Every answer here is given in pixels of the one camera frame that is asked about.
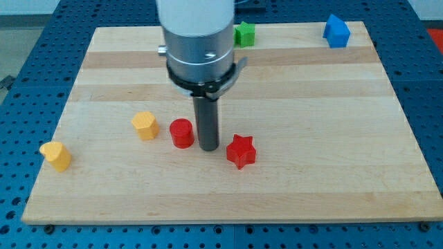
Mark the green star block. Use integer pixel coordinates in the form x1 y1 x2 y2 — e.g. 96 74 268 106
234 21 255 48

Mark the blue house-shaped block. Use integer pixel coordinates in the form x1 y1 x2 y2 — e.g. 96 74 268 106
323 14 351 48

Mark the red cylinder block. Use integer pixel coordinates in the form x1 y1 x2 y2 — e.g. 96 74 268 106
170 118 195 149

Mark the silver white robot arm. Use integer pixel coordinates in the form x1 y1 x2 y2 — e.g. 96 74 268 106
156 0 235 82

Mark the light wooden board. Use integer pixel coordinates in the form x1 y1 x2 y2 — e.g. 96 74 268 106
22 21 442 225

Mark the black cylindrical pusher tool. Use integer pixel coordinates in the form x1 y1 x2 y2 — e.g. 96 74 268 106
193 97 219 151

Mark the red star block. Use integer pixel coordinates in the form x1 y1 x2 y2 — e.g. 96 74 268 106
226 134 257 170

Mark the yellow hexagon block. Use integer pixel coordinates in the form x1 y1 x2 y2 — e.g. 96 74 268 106
131 111 159 140

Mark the black clamp with lever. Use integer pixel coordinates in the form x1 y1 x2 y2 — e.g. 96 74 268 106
166 57 248 100

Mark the yellow heart block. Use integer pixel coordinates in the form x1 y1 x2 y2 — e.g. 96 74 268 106
39 141 72 172

